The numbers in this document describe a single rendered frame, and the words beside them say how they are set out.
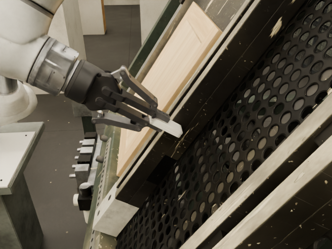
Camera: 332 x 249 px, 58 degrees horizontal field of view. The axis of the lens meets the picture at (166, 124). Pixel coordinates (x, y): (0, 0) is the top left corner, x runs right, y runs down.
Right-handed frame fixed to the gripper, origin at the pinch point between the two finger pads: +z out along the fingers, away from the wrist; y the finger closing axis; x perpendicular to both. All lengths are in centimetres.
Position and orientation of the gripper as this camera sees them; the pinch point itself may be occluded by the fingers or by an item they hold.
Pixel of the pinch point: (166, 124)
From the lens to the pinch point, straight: 60.2
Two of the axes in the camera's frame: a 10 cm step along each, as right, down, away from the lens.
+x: -0.7, -5.2, 8.5
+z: 8.4, 4.3, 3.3
